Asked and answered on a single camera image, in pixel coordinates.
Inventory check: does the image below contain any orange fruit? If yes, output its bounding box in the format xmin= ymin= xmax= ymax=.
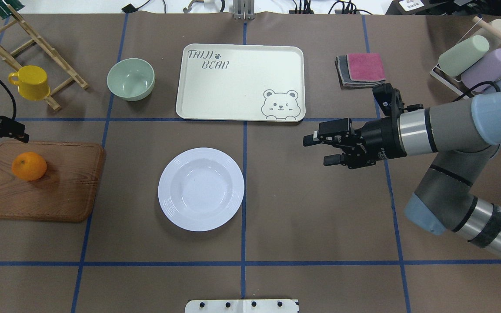
xmin=11 ymin=151 xmax=47 ymax=181

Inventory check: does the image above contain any green cup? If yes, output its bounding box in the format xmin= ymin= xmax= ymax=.
xmin=438 ymin=35 xmax=490 ymax=77

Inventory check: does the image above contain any wooden cutting board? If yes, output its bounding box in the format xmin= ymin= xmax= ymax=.
xmin=0 ymin=141 xmax=105 ymax=223

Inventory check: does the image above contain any pink cloth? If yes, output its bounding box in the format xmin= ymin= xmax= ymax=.
xmin=346 ymin=53 xmax=386 ymax=83

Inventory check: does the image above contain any dark green mug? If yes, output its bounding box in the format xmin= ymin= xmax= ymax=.
xmin=0 ymin=0 xmax=24 ymax=20

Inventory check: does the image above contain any wooden dish rack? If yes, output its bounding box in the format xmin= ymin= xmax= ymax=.
xmin=0 ymin=5 xmax=89 ymax=111

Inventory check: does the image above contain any green bowl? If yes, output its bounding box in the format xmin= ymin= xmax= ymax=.
xmin=106 ymin=58 xmax=156 ymax=101

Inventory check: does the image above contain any white wire cup rack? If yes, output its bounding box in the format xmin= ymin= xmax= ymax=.
xmin=430 ymin=15 xmax=501 ymax=99

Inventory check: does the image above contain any right camera cable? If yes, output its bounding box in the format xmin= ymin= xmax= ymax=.
xmin=453 ymin=81 xmax=501 ymax=150

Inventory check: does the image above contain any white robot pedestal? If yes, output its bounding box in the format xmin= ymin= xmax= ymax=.
xmin=184 ymin=299 xmax=300 ymax=313

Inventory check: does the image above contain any yellow mug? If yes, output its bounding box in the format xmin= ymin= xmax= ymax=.
xmin=8 ymin=65 xmax=50 ymax=101

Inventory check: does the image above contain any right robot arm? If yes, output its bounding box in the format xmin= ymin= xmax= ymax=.
xmin=303 ymin=88 xmax=501 ymax=257

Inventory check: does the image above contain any aluminium frame post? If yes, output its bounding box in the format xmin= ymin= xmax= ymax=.
xmin=233 ymin=0 xmax=256 ymax=21

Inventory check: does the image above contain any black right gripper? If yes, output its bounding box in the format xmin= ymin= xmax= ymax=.
xmin=303 ymin=117 xmax=405 ymax=169

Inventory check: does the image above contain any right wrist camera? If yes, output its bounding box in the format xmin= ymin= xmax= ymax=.
xmin=372 ymin=83 xmax=424 ymax=118

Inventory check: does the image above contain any grey cloth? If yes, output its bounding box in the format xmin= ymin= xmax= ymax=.
xmin=335 ymin=54 xmax=386 ymax=88

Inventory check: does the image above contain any cream bear tray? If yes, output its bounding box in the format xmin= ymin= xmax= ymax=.
xmin=176 ymin=43 xmax=306 ymax=123

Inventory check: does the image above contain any purple cup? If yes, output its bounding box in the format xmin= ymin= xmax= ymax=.
xmin=461 ymin=48 xmax=501 ymax=89

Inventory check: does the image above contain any white round plate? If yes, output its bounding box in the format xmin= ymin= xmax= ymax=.
xmin=157 ymin=148 xmax=245 ymax=232

